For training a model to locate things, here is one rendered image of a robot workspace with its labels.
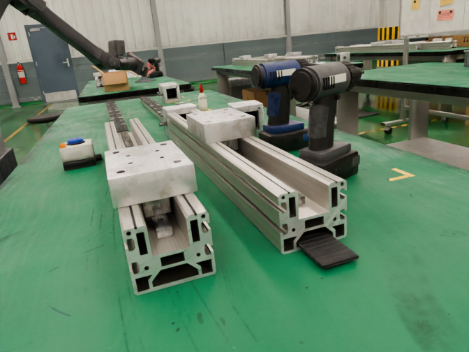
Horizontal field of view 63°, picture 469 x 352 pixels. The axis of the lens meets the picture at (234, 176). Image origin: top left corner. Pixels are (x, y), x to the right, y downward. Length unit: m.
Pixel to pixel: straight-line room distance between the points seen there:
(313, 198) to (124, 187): 0.26
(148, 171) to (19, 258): 0.26
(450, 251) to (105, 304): 0.42
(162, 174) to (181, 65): 11.90
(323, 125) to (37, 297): 0.52
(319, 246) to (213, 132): 0.35
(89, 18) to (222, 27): 3.89
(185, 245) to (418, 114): 2.95
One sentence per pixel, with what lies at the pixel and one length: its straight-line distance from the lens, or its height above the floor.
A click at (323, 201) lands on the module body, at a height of 0.83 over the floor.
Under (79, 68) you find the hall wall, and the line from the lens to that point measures 12.23.
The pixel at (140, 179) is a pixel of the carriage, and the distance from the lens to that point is 0.50.
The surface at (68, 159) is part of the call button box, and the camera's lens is 1.08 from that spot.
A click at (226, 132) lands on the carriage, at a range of 0.77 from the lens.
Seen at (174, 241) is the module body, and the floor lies 0.82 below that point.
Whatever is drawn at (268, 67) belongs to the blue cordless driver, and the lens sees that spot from 0.93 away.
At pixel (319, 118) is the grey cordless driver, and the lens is 0.71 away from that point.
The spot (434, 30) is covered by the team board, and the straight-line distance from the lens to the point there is 4.09.
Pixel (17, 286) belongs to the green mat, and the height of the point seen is 0.78.
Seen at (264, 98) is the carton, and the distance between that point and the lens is 5.02.
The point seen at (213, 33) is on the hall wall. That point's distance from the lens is 12.62.
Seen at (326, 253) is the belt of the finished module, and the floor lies 0.79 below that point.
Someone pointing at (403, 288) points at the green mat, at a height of 0.78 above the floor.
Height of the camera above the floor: 1.04
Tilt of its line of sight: 19 degrees down
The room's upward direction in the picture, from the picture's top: 6 degrees counter-clockwise
